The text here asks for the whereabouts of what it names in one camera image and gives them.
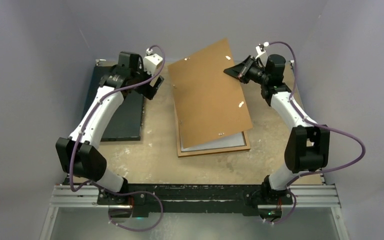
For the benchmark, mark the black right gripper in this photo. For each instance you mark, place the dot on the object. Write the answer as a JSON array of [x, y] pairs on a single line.
[[241, 71]]

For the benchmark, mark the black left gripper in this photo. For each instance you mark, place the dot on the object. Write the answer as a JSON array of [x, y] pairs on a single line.
[[149, 90]]

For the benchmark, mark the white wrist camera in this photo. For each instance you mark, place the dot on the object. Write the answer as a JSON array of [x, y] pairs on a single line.
[[261, 50], [152, 63]]

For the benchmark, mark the brown frame backing board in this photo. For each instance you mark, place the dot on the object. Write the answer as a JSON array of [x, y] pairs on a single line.
[[199, 78]]

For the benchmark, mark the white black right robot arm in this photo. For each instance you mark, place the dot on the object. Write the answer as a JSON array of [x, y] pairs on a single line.
[[307, 147]]

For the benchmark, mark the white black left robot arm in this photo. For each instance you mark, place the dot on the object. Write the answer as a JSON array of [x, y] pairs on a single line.
[[78, 153]]

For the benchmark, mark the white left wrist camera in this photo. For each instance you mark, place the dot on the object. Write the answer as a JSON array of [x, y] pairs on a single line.
[[152, 63]]

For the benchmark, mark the plant window photo print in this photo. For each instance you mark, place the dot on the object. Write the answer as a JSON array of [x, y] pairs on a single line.
[[235, 140]]

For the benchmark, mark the dark blue electronics box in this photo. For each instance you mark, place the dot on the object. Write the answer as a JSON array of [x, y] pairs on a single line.
[[126, 123]]

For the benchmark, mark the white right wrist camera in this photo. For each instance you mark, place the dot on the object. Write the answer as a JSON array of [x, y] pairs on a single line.
[[261, 50]]

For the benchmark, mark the light wooden picture frame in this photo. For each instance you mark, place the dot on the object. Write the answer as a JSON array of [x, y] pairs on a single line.
[[198, 124]]

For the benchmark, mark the aluminium rail base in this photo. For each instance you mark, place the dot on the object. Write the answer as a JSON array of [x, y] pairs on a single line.
[[195, 212]]

